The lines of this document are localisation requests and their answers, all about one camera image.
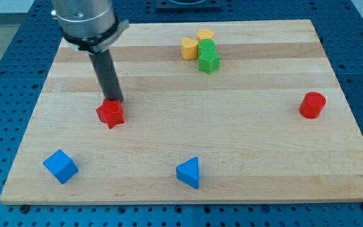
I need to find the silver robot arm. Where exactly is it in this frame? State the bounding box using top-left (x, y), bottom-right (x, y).
top-left (51, 0), bottom-right (129, 55)

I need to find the yellow hexagon block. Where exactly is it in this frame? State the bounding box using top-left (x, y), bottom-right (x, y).
top-left (196, 28), bottom-right (214, 42)

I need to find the wooden board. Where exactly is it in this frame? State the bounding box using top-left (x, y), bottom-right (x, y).
top-left (0, 20), bottom-right (363, 205)

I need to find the green cylinder block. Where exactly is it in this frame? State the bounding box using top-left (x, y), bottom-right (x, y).
top-left (197, 39), bottom-right (216, 56)

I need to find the green star block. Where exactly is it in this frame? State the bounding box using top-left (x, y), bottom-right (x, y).
top-left (198, 53), bottom-right (221, 74)

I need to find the red star block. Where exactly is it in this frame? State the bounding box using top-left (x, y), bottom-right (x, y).
top-left (96, 99), bottom-right (124, 129)

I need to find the blue triangle block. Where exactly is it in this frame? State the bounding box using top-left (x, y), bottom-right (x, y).
top-left (176, 157), bottom-right (200, 189)

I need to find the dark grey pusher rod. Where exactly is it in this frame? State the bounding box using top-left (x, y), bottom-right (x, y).
top-left (89, 50), bottom-right (124, 102)

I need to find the yellow heart block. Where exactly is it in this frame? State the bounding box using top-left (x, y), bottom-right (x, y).
top-left (181, 37), bottom-right (198, 60)

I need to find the blue cube block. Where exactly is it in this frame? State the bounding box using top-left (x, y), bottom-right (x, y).
top-left (43, 149), bottom-right (78, 184)

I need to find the red cylinder block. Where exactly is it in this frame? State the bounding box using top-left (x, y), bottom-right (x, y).
top-left (299, 91), bottom-right (326, 119)

